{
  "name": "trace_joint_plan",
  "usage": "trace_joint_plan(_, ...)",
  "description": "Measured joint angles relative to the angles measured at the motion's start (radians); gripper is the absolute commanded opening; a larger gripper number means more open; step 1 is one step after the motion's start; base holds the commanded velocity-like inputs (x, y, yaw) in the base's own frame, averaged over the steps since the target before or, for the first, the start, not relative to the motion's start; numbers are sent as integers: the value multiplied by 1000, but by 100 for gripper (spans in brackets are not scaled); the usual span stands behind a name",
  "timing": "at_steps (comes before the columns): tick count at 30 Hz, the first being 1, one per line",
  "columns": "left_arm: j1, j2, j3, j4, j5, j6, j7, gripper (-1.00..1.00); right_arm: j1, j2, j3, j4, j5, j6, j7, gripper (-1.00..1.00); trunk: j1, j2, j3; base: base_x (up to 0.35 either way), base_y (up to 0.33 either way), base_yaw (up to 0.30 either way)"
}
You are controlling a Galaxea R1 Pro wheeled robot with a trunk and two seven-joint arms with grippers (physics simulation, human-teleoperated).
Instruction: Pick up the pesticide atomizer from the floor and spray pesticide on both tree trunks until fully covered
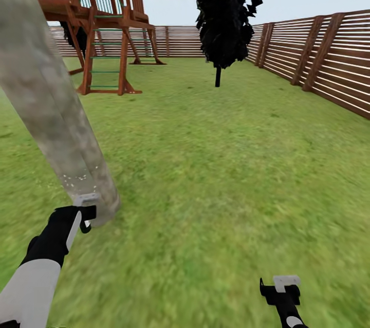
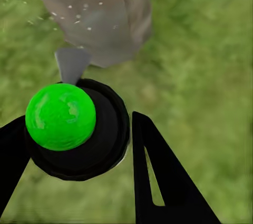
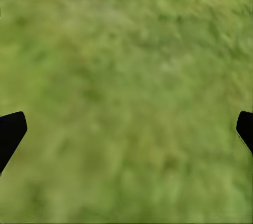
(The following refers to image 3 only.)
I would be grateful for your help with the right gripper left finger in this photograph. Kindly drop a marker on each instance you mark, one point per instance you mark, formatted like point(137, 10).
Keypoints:
point(12, 129)

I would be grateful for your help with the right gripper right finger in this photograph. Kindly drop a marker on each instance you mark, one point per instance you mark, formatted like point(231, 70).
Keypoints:
point(245, 128)

